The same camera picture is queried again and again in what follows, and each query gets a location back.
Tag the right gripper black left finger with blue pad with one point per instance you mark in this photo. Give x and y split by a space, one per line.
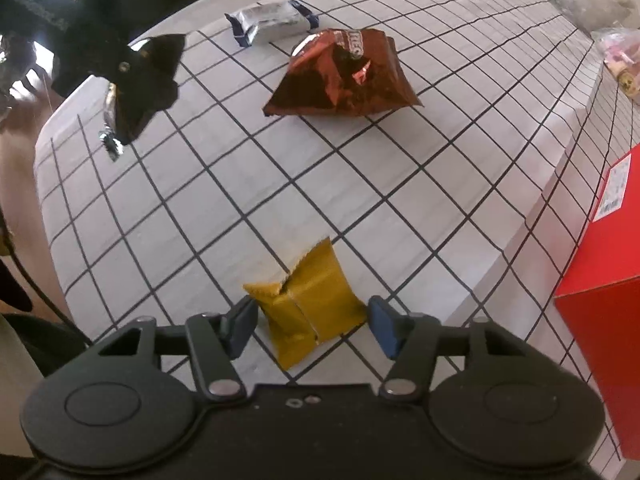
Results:
214 342

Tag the white blue wafer packet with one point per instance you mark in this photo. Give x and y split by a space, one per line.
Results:
270 22

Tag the clear plastic bag pink contents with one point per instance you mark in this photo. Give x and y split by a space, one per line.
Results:
620 50

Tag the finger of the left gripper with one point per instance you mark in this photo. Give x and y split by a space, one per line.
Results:
149 84

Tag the brown foil snack bag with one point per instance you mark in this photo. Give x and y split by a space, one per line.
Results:
343 72

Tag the red cardboard box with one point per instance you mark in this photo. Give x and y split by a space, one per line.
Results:
598 299

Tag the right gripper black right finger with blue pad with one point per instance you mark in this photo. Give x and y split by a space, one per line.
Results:
411 342

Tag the white black grid tablecloth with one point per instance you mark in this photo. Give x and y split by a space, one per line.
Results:
471 203

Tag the gold foil snack packet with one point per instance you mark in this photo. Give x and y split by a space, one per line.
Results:
312 305

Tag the silver candy wrapper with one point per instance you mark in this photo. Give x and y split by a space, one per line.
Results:
109 135

